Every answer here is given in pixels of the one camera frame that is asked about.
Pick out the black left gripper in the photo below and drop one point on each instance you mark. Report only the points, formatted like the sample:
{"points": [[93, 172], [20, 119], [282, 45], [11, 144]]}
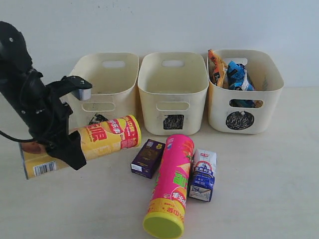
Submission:
{"points": [[46, 117]]}

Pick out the yellow chips can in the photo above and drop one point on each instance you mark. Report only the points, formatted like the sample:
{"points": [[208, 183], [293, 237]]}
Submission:
{"points": [[97, 139]]}

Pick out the purple small box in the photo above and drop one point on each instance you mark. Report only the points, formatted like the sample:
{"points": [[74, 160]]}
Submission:
{"points": [[148, 159]]}

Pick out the pink chips can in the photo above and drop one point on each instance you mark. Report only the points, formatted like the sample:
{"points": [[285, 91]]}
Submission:
{"points": [[166, 211]]}

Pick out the blue white milk carton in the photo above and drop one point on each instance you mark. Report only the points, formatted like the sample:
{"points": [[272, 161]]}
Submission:
{"points": [[202, 180]]}

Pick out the orange snack bag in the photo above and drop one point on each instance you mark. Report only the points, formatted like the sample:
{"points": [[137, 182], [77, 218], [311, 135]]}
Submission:
{"points": [[217, 69]]}

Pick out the blue black noodle bag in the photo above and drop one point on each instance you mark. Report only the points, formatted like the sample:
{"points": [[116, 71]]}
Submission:
{"points": [[238, 79]]}

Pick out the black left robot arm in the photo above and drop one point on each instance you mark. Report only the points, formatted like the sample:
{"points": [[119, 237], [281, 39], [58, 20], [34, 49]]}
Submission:
{"points": [[13, 52]]}

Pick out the cream bin with triangle mark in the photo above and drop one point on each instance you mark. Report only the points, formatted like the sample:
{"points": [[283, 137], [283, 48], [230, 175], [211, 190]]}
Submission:
{"points": [[114, 92]]}

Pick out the cream bin with square mark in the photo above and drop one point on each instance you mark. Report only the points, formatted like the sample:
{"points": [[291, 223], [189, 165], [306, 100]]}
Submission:
{"points": [[173, 87]]}

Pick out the cream bin with circle mark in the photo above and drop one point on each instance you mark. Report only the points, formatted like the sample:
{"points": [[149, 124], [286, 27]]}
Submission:
{"points": [[268, 84]]}

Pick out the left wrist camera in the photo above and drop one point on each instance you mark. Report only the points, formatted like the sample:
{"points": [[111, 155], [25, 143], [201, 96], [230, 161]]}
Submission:
{"points": [[77, 86]]}

